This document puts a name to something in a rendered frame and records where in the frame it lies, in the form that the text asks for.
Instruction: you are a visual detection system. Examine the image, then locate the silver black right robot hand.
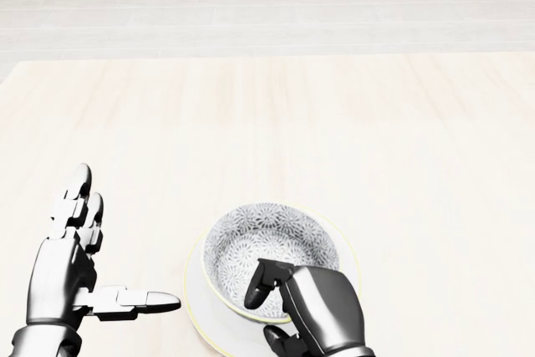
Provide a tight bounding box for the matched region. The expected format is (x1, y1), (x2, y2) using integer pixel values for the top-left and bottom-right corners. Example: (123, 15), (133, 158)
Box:
(243, 258), (367, 357)

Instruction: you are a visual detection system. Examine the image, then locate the white plate with yellow rim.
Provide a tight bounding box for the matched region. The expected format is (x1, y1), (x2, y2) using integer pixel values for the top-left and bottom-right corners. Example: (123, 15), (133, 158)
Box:
(182, 201), (362, 357)

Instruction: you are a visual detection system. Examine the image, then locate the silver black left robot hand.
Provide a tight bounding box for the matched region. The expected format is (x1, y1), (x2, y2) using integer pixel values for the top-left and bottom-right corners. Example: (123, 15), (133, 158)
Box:
(25, 162), (182, 328)

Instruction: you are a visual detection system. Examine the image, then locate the patterned grey white bowl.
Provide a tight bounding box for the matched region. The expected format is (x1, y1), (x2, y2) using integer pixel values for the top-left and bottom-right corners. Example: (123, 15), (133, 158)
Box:
(202, 203), (340, 325)

